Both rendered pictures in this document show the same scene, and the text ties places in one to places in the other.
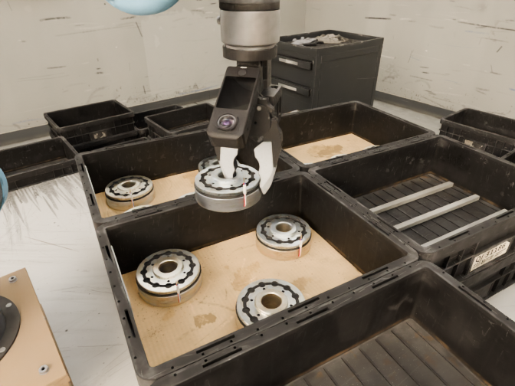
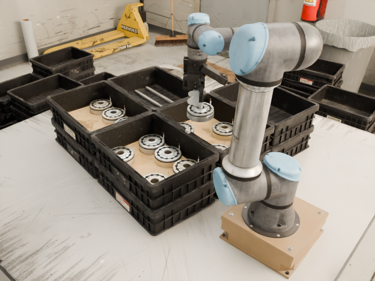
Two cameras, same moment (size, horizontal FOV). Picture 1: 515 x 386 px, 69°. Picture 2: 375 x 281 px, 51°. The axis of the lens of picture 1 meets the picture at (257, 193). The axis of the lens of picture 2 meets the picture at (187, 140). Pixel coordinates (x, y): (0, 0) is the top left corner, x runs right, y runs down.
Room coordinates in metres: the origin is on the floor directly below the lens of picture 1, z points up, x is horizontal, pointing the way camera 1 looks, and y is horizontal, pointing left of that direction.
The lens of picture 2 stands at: (0.83, 1.33, 1.71)
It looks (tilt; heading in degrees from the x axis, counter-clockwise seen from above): 33 degrees down; 258
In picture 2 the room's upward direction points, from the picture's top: 1 degrees clockwise
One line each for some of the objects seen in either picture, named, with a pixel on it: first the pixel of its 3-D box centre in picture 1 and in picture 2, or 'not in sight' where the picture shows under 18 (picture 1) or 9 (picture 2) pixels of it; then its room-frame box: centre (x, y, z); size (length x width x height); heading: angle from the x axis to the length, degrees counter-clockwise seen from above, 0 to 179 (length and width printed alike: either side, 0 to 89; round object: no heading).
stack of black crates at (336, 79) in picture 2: not in sight; (308, 91); (-0.68, -1.21, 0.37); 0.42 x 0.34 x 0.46; 129
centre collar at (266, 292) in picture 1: (270, 302); (224, 127); (0.38, -0.02, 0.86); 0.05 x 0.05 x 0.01
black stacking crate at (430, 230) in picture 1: (426, 205); (155, 97); (0.63, -0.34, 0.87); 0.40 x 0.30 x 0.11; 118
